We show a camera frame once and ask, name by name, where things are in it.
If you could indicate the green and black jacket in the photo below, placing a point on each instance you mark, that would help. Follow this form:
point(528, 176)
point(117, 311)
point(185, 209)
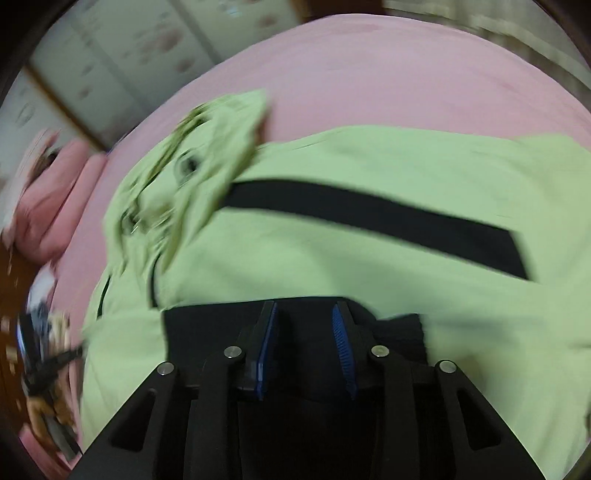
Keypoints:
point(323, 258)

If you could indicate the pink bed blanket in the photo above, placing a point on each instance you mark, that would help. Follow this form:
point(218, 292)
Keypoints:
point(369, 83)

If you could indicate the cream pleated curtain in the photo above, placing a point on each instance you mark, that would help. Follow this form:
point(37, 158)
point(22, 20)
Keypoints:
point(508, 32)

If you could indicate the folded pink quilt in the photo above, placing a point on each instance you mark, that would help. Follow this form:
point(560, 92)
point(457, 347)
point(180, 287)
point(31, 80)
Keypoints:
point(64, 207)

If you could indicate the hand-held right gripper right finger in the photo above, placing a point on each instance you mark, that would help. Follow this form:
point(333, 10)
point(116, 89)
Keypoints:
point(342, 350)

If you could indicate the pale pink frilled pillow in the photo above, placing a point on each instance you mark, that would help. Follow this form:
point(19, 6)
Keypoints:
point(37, 157)

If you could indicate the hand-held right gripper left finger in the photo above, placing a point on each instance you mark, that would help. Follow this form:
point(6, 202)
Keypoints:
point(266, 344)

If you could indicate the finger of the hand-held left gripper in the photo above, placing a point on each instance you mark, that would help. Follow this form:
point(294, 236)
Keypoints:
point(57, 362)

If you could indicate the floral wardrobe sliding doors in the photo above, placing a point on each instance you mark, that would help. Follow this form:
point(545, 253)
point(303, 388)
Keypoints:
point(115, 55)

